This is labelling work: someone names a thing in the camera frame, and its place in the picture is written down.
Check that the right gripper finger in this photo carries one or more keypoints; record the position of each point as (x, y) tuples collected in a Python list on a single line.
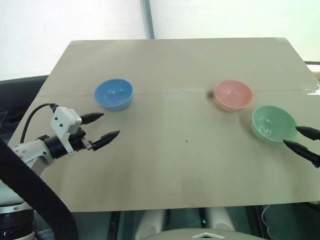
[(311, 133), (303, 151)]

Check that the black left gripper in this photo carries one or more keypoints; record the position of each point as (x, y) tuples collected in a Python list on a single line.
[(78, 141)]

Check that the black round robot shoulder joint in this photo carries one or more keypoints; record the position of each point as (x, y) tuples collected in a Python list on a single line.
[(15, 222)]

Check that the blue plastic bowl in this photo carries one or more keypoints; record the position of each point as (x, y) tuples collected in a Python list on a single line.
[(113, 93)]

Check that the green plastic bowl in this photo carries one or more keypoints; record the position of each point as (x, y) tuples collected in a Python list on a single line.
[(273, 122)]

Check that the dark seat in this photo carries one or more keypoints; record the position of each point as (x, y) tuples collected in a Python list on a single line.
[(17, 100)]

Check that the red plastic bowl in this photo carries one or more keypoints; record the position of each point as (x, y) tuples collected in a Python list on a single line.
[(233, 93)]

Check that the white rounded robot leg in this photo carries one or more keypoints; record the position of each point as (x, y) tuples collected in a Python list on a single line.
[(221, 218), (151, 221)]

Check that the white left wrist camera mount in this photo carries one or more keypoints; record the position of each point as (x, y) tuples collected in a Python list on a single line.
[(63, 120)]

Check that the grey metal post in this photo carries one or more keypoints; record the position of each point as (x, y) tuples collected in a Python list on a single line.
[(147, 18)]

